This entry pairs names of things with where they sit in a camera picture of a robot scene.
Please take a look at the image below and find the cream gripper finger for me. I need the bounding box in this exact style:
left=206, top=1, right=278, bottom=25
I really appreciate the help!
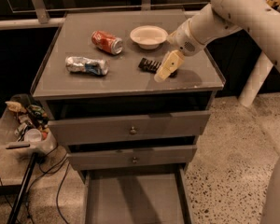
left=154, top=49, right=185, bottom=82

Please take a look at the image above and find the red soda can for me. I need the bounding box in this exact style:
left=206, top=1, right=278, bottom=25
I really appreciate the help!
left=91, top=31, right=123, bottom=55

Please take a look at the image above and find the grey drawer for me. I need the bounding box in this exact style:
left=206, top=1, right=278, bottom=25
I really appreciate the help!
left=82, top=164, right=194, bottom=224
left=49, top=111, right=210, bottom=146
left=68, top=146, right=197, bottom=171

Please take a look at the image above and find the grey middle drawer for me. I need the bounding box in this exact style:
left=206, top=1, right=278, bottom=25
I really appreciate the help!
left=68, top=146, right=197, bottom=171

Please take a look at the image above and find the metal railing frame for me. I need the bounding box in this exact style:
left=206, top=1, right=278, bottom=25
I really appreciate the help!
left=0, top=0, right=280, bottom=32

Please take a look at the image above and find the white diagonal pole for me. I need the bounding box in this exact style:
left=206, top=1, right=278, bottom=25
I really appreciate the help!
left=238, top=52, right=273, bottom=107

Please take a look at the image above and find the grey bottom drawer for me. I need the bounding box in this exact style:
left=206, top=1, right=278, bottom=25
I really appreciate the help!
left=82, top=164, right=194, bottom=224

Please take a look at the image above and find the black floor cable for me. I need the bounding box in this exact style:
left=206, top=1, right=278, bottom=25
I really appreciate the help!
left=24, top=147, right=71, bottom=224

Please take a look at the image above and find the grey drawer cabinet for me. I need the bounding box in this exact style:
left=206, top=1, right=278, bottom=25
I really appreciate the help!
left=30, top=9, right=226, bottom=185

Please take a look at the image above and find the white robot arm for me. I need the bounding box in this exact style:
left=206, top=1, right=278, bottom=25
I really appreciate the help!
left=154, top=0, right=280, bottom=82

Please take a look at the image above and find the white paper bowl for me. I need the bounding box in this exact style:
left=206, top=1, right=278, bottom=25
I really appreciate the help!
left=130, top=25, right=168, bottom=49

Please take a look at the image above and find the black metal stand leg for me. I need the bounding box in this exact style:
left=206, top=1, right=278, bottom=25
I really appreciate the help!
left=7, top=153, right=38, bottom=224

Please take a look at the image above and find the grey top drawer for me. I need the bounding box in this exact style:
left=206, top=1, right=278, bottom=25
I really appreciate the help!
left=49, top=111, right=210, bottom=146

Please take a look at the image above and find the clear plastic trash bin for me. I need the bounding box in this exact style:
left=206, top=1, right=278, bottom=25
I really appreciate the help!
left=0, top=94, right=57, bottom=157

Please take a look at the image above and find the crushed silver blue can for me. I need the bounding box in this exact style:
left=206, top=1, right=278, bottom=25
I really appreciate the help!
left=65, top=56, right=108, bottom=76

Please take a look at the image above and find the dark rxbar chocolate bar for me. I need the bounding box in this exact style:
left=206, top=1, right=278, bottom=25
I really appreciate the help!
left=137, top=57, right=178, bottom=78

